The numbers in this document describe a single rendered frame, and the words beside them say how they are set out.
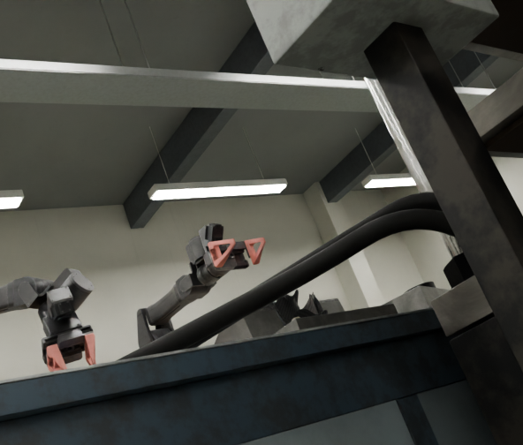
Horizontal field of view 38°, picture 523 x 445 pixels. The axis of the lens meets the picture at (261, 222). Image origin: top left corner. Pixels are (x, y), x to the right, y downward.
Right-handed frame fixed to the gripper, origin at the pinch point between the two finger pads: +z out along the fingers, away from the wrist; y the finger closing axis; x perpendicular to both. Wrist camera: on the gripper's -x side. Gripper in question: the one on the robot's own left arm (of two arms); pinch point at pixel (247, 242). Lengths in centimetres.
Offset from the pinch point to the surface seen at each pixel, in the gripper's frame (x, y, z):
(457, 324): 45, -25, 63
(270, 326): 30.0, -26.8, 26.1
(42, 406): 42, -85, 51
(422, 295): 30.4, 11.6, 32.9
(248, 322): 28.7, -31.4, 25.9
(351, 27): 11, -50, 83
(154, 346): 35, -64, 43
